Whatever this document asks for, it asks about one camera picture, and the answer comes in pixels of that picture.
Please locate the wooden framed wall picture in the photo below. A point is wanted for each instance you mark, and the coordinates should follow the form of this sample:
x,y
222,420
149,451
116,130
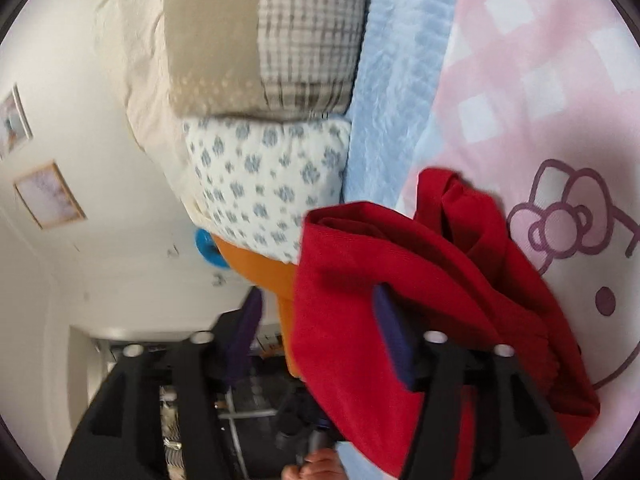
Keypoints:
x,y
47,197

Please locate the light blue bed sheet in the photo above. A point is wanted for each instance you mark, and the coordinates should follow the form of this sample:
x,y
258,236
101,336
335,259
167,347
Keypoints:
x,y
404,45

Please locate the cream quilted bedding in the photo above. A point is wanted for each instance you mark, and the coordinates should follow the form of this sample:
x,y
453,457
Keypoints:
x,y
130,42

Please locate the beige patchwork plaid pillow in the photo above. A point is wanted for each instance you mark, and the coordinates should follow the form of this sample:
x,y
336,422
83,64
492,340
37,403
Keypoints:
x,y
273,59

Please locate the person's left hand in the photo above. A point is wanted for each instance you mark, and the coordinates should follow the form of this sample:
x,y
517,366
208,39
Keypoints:
x,y
323,464

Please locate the open dark wardrobe shelves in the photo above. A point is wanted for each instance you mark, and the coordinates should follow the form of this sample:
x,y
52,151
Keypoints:
x,y
247,412

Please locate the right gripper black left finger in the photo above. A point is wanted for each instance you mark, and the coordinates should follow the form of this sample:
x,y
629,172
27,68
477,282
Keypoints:
x,y
156,397

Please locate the red knit sweater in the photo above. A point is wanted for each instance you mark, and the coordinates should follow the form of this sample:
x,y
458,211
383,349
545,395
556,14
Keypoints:
x,y
454,269

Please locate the pink checkered cartoon blanket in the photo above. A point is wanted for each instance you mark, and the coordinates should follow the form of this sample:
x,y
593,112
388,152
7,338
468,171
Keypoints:
x,y
538,105

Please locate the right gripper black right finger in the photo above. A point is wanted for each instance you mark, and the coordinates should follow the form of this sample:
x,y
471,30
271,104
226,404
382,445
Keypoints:
x,y
481,416

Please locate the white blue floral pillow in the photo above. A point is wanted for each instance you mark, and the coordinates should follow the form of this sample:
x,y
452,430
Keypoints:
x,y
255,181

